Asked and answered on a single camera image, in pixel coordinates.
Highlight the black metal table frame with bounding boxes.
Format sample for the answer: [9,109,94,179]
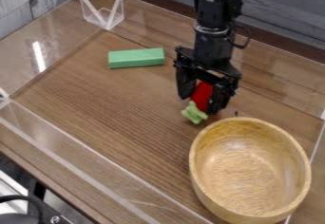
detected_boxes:
[24,179,92,224]

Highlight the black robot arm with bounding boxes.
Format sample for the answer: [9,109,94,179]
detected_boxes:
[174,0,250,115]

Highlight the wooden bowl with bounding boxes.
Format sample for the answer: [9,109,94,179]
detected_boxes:
[189,117,312,224]

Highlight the green rectangular block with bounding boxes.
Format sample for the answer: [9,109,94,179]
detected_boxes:
[108,47,165,68]

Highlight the red plush strawberry toy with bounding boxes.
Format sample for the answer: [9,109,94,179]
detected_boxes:
[182,82,213,124]

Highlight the black cable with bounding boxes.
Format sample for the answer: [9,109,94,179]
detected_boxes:
[0,194,46,224]

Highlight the clear acrylic corner bracket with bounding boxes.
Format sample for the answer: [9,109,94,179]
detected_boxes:
[80,0,124,30]

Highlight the clear acrylic tray walls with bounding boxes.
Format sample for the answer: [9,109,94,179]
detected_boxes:
[0,0,325,224]

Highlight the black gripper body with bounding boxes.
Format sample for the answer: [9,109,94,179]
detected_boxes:
[174,28,243,90]

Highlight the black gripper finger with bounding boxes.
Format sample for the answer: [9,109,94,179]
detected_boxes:
[207,83,234,115]
[177,67,197,100]

